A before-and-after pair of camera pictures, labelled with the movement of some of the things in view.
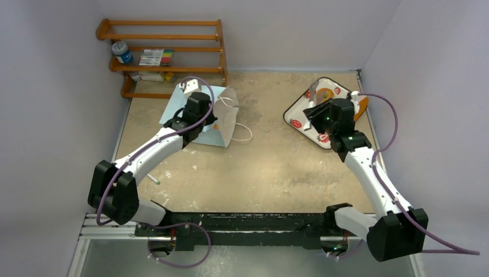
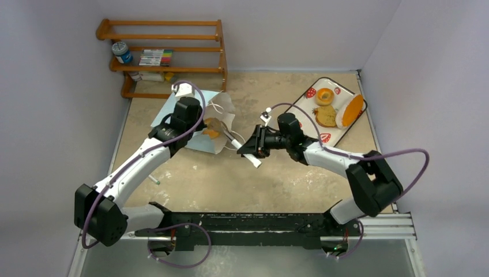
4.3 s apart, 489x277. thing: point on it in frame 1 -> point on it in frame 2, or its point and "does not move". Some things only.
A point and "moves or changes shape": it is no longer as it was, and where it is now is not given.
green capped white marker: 157,182 does not move
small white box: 151,77 does not move
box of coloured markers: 156,57 does not move
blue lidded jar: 121,52 does not move
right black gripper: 316,116 -> 259,139
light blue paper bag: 225,106 moves or changes shape
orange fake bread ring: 323,94 does not move
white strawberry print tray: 320,91 does not move
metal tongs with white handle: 311,97 -> 236,143
